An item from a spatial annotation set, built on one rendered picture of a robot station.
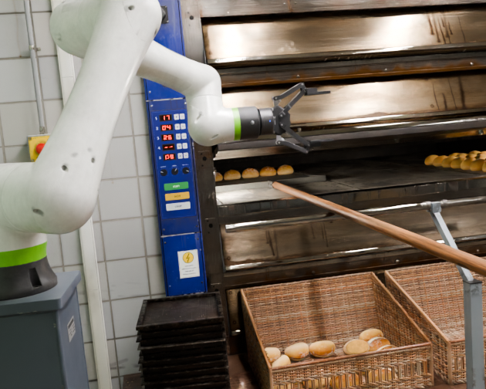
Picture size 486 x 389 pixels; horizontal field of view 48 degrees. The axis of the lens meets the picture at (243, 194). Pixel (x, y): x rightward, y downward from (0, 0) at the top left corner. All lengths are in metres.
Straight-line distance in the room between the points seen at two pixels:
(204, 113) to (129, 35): 0.46
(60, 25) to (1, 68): 0.91
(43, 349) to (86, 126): 0.42
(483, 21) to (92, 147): 1.87
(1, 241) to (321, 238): 1.41
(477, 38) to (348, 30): 0.54
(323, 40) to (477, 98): 0.69
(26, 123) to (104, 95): 1.10
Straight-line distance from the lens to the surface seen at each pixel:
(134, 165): 2.09
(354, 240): 2.27
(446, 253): 1.19
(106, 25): 1.12
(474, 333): 1.88
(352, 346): 2.15
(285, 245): 2.19
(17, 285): 1.12
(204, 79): 1.52
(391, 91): 2.31
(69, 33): 1.25
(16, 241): 1.11
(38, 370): 1.14
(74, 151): 0.99
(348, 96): 2.24
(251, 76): 2.13
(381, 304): 2.27
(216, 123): 1.49
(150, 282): 2.16
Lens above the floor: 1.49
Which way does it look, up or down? 7 degrees down
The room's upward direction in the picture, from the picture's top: 5 degrees counter-clockwise
